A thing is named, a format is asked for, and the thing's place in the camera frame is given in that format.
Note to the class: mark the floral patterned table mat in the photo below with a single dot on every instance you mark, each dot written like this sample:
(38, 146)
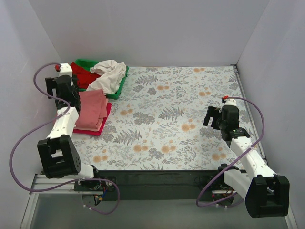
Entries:
(157, 121)

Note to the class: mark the green plastic bin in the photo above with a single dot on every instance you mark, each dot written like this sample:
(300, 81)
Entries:
(87, 64)

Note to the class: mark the white crumpled t-shirt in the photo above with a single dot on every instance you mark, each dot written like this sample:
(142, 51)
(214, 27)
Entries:
(111, 74)

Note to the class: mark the dusty rose t-shirt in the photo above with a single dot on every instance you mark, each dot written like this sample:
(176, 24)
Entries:
(93, 108)

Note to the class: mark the aluminium front frame rail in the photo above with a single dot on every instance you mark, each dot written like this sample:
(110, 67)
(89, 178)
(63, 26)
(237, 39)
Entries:
(148, 181)

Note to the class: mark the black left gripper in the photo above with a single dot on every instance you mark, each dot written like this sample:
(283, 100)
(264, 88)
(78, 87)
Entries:
(50, 85)

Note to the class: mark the crumpled bright red t-shirt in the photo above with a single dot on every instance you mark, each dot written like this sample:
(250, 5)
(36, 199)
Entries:
(85, 78)

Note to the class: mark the folded red t-shirt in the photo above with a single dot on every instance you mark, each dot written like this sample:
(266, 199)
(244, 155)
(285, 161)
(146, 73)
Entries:
(95, 132)

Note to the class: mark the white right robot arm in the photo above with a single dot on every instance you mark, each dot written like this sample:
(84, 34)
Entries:
(266, 194)

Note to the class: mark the folded salmon pink t-shirt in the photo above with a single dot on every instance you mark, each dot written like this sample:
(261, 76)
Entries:
(99, 126)

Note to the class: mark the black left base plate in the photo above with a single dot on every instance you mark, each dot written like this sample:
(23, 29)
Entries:
(94, 185)

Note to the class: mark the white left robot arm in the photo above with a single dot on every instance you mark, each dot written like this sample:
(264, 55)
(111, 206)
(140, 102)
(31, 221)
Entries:
(59, 156)

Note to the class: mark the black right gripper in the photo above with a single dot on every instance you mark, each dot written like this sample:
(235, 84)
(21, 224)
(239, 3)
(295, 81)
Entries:
(212, 114)

